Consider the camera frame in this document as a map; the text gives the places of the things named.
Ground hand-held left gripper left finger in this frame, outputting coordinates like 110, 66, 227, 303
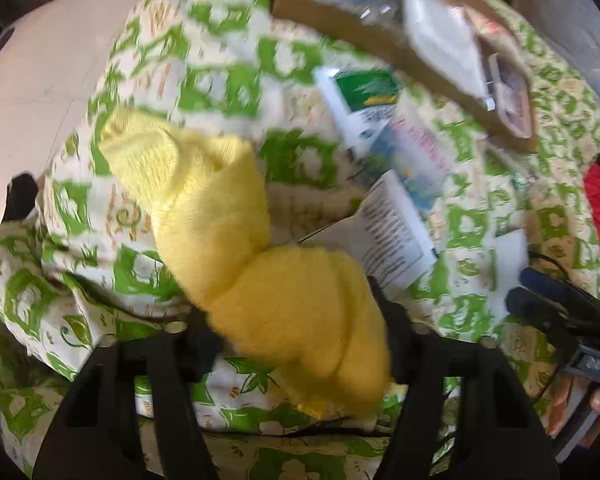
32, 305, 226, 480

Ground black cable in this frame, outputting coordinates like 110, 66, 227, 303
527, 250, 571, 286

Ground small black object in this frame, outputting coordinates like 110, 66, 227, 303
2, 172, 41, 223

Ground plastic wrapped grey pillow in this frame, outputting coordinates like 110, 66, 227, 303
510, 0, 600, 121

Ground shallow cardboard box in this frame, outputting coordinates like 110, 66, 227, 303
269, 0, 540, 155

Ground tissue packet with landscape print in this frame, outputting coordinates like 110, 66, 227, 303
352, 105, 456, 216

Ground white printed paper packet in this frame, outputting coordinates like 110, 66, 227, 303
352, 170, 438, 301

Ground person's right hand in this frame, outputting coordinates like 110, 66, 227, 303
542, 375, 600, 438

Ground green printed blanket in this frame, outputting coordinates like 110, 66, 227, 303
0, 0, 600, 480

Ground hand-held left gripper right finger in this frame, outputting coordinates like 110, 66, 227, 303
367, 276, 561, 480

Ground clear bag with white cloth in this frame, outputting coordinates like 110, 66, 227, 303
395, 0, 491, 106

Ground yellow towel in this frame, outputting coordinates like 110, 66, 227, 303
99, 106, 406, 421

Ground cream printed paper packet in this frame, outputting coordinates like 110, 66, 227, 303
297, 212, 376, 281

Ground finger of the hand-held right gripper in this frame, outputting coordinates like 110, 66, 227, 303
521, 267, 600, 321
505, 287, 588, 346

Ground green and white packet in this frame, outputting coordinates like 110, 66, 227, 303
312, 66, 406, 158

